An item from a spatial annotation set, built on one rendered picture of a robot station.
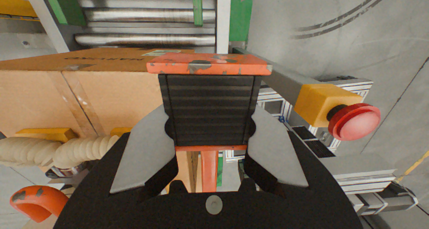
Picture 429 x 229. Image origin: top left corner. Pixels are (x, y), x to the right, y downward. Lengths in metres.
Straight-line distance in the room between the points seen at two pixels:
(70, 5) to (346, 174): 1.11
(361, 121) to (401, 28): 1.74
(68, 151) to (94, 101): 0.10
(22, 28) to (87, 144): 1.34
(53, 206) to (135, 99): 0.20
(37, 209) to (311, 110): 0.50
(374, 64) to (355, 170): 1.44
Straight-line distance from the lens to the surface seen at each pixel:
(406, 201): 0.93
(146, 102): 0.30
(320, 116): 0.31
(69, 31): 0.85
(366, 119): 0.30
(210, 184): 0.21
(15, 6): 0.88
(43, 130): 0.46
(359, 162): 0.72
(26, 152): 0.37
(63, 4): 0.75
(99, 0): 0.84
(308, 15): 1.43
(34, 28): 1.64
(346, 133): 0.30
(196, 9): 0.56
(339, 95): 0.32
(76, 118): 0.41
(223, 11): 0.60
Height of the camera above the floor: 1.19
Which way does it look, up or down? 60 degrees down
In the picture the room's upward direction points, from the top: 175 degrees clockwise
